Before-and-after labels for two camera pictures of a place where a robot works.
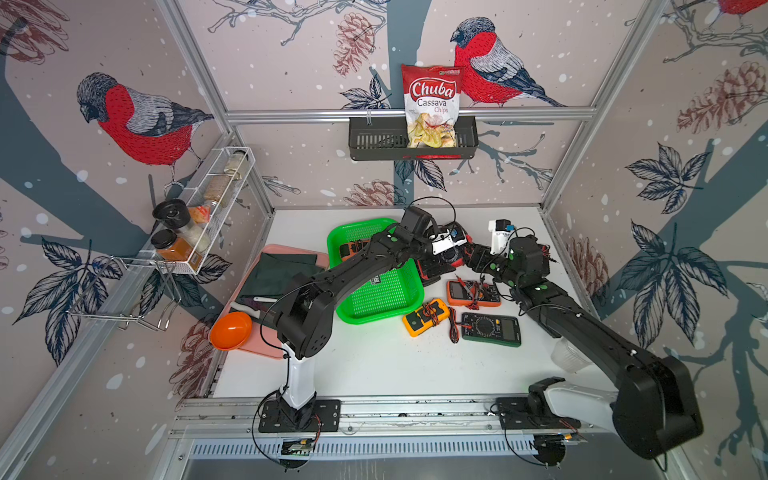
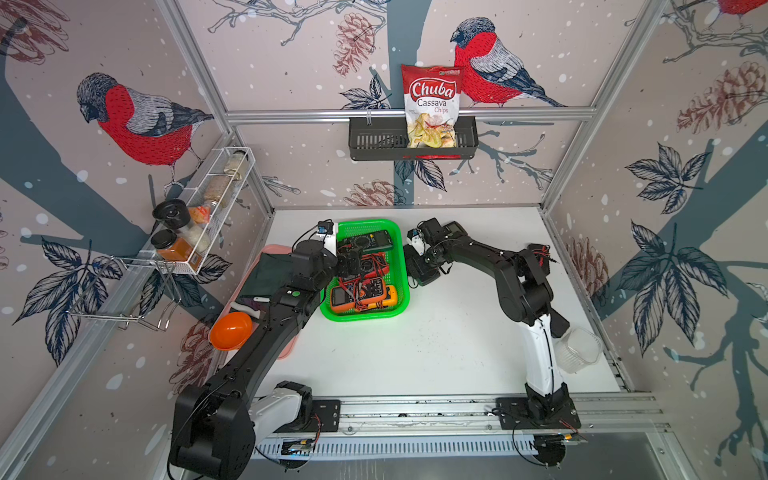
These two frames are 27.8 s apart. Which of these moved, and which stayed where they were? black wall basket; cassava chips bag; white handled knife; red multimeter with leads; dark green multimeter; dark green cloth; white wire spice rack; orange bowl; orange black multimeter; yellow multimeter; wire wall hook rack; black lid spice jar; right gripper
Moved: right gripper; dark green multimeter; yellow multimeter; orange black multimeter; red multimeter with leads
Stayed: orange bowl; cassava chips bag; black lid spice jar; black wall basket; white handled knife; wire wall hook rack; white wire spice rack; dark green cloth
